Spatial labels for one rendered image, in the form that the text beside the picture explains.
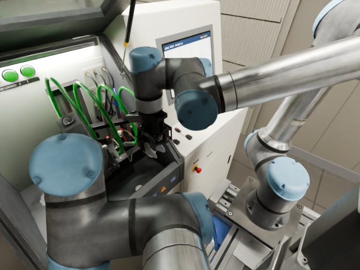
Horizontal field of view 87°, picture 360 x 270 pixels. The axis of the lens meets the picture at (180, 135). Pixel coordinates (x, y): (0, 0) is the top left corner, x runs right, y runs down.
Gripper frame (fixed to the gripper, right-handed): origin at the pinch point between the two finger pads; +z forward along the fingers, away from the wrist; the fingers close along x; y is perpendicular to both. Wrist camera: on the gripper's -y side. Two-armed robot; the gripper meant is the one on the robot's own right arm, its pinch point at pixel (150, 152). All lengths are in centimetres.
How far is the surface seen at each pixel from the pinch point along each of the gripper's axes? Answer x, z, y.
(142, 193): -4.1, 26.2, -4.0
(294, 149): 184, 113, 35
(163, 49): 40, -18, -35
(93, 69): 12, -10, -57
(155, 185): 2.4, 26.3, -3.2
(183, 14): 59, -31, -38
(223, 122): 61, 23, -4
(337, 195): 158, 121, 89
